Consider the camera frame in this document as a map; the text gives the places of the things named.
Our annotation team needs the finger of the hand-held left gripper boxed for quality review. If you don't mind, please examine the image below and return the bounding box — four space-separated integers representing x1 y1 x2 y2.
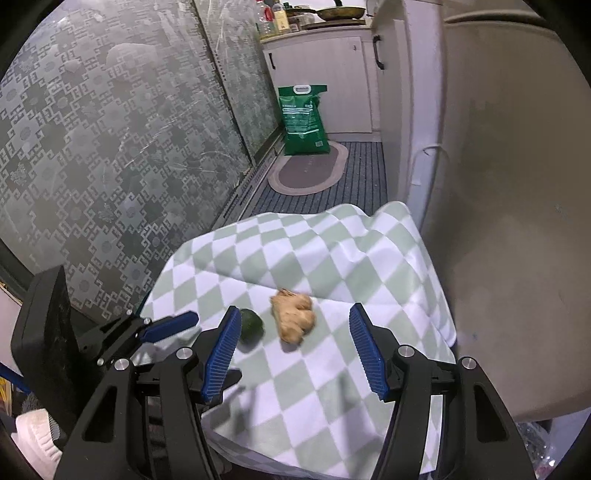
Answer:
76 311 199 368
205 368 243 409

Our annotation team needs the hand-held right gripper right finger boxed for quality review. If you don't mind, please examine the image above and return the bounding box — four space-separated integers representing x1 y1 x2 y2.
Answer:
349 304 536 480

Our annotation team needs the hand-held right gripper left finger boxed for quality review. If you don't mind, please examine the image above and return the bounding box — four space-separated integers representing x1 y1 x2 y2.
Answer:
55 307 242 480

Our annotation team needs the green lime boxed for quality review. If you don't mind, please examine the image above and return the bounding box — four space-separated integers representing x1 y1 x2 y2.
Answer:
238 308 264 345

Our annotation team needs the blue pole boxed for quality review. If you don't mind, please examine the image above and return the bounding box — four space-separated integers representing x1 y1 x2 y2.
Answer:
0 361 34 395

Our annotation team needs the green white checkered cloth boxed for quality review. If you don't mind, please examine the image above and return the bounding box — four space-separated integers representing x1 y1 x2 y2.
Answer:
140 200 458 479

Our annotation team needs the ginger root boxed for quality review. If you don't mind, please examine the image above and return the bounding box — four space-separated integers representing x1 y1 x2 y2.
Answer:
270 288 317 345

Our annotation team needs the white shoe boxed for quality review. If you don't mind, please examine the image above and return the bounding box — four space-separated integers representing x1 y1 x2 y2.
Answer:
15 410 64 480

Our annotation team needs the patterned glass sliding door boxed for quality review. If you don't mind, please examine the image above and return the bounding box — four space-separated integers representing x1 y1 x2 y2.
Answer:
0 0 257 324
191 0 283 164

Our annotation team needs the striped grey floor mat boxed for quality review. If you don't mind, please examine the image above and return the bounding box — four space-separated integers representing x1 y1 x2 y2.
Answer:
210 141 389 232

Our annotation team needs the oval grey floor mat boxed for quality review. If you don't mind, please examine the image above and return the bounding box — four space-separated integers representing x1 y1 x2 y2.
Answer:
268 141 350 196

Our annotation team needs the clear plastic bag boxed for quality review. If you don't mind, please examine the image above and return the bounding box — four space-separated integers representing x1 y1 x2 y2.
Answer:
516 415 575 480

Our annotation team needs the white refrigerator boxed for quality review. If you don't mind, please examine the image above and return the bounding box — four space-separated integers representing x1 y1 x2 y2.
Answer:
422 14 591 423

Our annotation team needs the green rice bag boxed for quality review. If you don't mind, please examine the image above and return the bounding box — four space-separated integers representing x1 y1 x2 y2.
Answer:
277 84 331 157

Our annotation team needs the white kitchen cabinet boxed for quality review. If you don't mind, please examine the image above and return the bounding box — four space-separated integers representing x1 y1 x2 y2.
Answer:
260 23 385 136

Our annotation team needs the clear bottle red label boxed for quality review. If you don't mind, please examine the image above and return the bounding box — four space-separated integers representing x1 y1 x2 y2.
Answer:
255 0 274 38

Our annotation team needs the black stove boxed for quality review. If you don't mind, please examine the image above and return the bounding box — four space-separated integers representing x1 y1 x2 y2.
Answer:
302 18 370 31

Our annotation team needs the frying pan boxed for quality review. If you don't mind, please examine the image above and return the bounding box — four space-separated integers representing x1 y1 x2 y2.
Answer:
316 0 368 21

